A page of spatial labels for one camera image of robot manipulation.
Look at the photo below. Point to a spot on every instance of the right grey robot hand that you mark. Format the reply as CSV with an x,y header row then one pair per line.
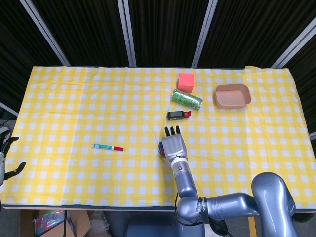
x,y
175,146

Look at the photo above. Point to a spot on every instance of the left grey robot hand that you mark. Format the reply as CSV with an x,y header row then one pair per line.
x,y
2,163

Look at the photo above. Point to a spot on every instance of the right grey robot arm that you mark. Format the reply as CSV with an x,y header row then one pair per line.
x,y
222,205

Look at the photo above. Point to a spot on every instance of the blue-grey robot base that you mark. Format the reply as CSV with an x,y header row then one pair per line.
x,y
148,227

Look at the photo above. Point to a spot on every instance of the blue toy block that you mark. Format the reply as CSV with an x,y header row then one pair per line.
x,y
163,155

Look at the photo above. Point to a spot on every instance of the yellow white checkered tablecloth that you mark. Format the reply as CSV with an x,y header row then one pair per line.
x,y
98,98

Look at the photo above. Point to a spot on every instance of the green drink can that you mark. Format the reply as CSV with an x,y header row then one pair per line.
x,y
187,99

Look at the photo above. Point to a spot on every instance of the orange-red foam cube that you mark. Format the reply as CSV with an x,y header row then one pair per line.
x,y
185,81

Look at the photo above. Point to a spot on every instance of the white marker with red cap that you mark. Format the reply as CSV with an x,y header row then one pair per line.
x,y
106,147

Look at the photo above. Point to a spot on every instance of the brown paper bowl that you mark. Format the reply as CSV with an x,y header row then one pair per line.
x,y
232,97

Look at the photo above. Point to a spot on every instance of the colourful plastic bag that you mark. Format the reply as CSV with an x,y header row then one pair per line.
x,y
49,222

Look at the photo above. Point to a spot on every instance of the black rounded base foot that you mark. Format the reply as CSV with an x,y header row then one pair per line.
x,y
219,228

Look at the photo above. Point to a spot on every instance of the cardboard box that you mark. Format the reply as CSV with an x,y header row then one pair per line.
x,y
81,222

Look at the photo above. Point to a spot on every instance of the clear plastic wrap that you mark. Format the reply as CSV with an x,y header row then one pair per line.
x,y
101,222

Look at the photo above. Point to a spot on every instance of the grey partition frame post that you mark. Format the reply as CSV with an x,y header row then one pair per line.
x,y
8,108
313,136
45,32
293,48
203,32
128,32

